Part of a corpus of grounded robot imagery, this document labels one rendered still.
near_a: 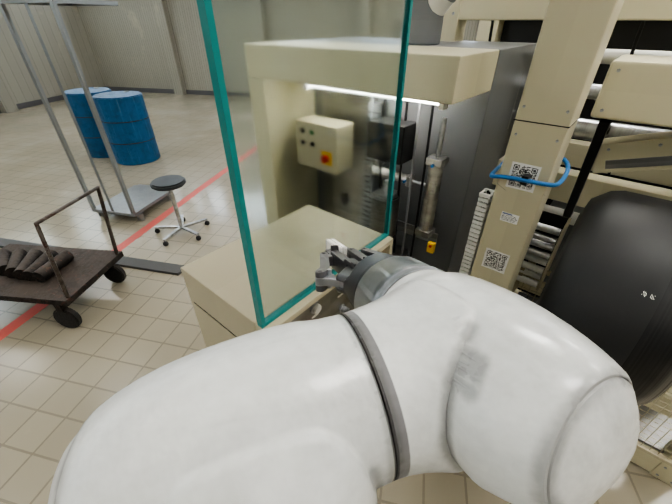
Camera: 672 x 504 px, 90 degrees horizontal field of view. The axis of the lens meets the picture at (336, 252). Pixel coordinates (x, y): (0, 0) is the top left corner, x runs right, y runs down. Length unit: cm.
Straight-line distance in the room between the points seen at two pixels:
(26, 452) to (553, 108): 275
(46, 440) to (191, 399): 243
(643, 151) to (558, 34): 57
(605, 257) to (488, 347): 85
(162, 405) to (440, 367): 14
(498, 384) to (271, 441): 11
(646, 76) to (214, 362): 125
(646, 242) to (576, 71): 43
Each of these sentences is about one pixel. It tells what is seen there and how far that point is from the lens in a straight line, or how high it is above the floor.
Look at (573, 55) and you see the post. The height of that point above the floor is 181.
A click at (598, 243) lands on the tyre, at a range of 104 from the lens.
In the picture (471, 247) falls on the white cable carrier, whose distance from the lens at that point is 125.
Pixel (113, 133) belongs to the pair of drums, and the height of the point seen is 49.
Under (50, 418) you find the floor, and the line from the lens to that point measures 269.
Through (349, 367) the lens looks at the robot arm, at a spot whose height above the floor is 173.
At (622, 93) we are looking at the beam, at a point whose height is 171.
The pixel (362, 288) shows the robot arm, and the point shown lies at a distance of 31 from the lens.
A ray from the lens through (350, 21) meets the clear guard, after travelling 81.
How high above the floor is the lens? 187
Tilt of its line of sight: 34 degrees down
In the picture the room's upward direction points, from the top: straight up
